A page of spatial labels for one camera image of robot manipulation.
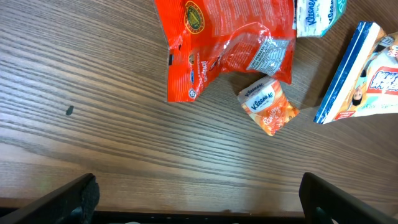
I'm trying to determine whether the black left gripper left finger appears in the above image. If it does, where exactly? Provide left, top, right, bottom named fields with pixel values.
left=1, top=173, right=100, bottom=224

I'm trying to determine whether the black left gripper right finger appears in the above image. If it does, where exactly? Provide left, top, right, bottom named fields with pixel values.
left=299, top=172, right=397, bottom=224

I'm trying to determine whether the orange tissue pack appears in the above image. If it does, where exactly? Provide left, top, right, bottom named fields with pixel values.
left=238, top=76, right=300, bottom=136

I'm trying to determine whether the beige wet wipes pack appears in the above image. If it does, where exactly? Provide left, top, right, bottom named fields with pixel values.
left=313, top=22, right=397, bottom=124

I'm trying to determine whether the teal tissue pack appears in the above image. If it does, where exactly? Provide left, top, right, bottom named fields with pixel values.
left=296, top=0, right=347, bottom=38

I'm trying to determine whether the red snack bag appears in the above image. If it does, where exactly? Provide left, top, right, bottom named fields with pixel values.
left=154, top=0, right=297, bottom=103

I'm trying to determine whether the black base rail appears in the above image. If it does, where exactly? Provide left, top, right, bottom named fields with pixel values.
left=1, top=208, right=305, bottom=224

